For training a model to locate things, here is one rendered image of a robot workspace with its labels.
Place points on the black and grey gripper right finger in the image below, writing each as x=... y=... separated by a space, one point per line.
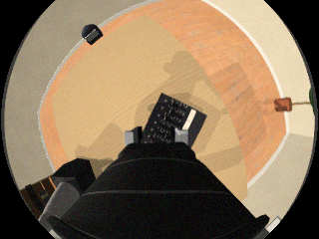
x=178 y=134

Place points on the black lighting desk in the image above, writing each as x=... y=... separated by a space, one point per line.
x=169 y=111

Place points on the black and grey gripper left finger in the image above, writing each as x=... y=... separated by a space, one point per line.
x=134 y=136

